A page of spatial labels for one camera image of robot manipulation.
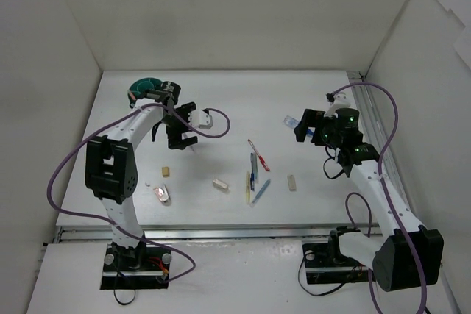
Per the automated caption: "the aluminium right side rail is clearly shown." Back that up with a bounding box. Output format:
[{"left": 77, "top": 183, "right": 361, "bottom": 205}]
[{"left": 351, "top": 85, "right": 406, "bottom": 198}]

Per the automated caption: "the red gel pen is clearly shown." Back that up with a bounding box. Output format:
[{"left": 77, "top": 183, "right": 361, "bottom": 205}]
[{"left": 247, "top": 139, "right": 270, "bottom": 172}]

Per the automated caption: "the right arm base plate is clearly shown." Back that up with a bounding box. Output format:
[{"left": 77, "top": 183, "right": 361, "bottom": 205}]
[{"left": 302, "top": 226, "right": 368, "bottom": 285}]

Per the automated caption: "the aluminium rail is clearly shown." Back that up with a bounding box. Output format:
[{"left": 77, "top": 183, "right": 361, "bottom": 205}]
[
  {"left": 54, "top": 223, "right": 352, "bottom": 241},
  {"left": 351, "top": 85, "right": 406, "bottom": 198}
]

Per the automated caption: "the aluminium front rail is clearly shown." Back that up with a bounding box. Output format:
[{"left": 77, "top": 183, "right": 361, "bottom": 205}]
[{"left": 54, "top": 223, "right": 352, "bottom": 241}]

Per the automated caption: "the clear blue-capped spray bottle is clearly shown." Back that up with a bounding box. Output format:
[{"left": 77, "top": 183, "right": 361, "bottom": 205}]
[{"left": 283, "top": 115, "right": 314, "bottom": 136}]

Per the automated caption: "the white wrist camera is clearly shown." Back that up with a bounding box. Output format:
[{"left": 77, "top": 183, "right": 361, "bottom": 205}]
[
  {"left": 324, "top": 91, "right": 351, "bottom": 117},
  {"left": 188, "top": 110, "right": 213, "bottom": 130}
]

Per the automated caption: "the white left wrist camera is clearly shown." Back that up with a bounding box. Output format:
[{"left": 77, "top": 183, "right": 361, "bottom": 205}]
[{"left": 188, "top": 110, "right": 213, "bottom": 130}]

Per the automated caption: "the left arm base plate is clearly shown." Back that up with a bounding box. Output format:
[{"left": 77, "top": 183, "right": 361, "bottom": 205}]
[{"left": 100, "top": 245, "right": 172, "bottom": 290}]

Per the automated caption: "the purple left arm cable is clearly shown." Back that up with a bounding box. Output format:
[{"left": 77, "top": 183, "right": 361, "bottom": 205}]
[{"left": 47, "top": 102, "right": 232, "bottom": 285}]

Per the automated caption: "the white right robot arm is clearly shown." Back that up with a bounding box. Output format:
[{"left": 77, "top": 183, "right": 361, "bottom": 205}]
[{"left": 294, "top": 108, "right": 444, "bottom": 292}]

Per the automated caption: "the yellow pen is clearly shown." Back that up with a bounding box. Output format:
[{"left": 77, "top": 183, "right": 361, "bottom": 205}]
[{"left": 245, "top": 171, "right": 251, "bottom": 205}]

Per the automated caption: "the dark blue gel pen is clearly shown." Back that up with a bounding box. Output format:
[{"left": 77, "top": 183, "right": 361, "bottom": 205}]
[{"left": 250, "top": 152, "right": 256, "bottom": 191}]

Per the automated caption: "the long white eraser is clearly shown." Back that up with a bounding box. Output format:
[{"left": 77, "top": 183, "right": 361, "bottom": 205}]
[{"left": 287, "top": 174, "right": 297, "bottom": 191}]

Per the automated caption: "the small tan eraser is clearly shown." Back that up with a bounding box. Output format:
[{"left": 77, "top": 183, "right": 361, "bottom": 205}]
[{"left": 161, "top": 166, "right": 170, "bottom": 178}]

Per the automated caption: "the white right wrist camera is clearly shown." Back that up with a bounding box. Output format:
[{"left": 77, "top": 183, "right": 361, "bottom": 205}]
[{"left": 324, "top": 91, "right": 351, "bottom": 117}]

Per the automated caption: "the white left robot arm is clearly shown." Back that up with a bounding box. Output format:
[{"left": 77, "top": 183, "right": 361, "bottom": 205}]
[{"left": 85, "top": 78, "right": 198, "bottom": 270}]

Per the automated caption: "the wrapped eraser block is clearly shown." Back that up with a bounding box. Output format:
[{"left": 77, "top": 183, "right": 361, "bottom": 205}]
[{"left": 212, "top": 178, "right": 230, "bottom": 193}]

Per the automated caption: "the light blue pen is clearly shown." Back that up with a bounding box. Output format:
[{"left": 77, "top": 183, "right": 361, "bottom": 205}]
[{"left": 249, "top": 179, "right": 272, "bottom": 208}]

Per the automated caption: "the teal round divided container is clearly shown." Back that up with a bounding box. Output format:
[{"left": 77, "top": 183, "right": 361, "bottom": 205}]
[{"left": 128, "top": 77, "right": 163, "bottom": 96}]

